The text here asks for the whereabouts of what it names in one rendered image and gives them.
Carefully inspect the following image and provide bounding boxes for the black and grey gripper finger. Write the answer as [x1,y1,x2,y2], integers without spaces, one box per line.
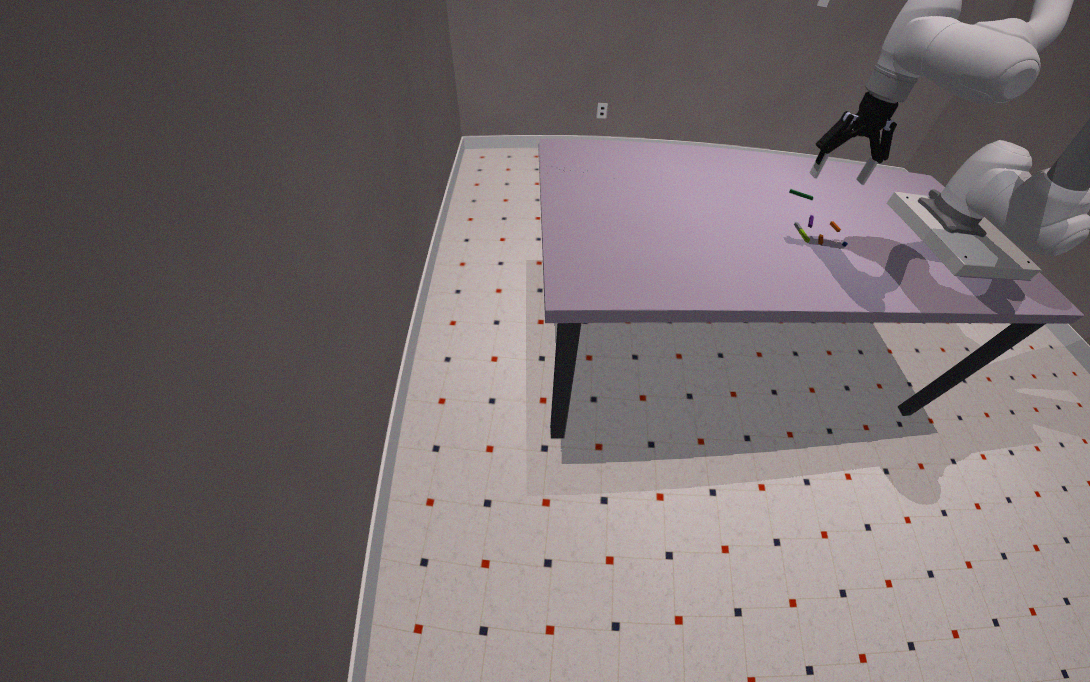
[809,111,871,179]
[857,119,897,185]

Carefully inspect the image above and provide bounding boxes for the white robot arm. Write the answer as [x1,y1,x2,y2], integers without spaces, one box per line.
[865,0,1090,256]

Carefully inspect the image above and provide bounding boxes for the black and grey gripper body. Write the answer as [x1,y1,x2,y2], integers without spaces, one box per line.
[853,92,898,138]

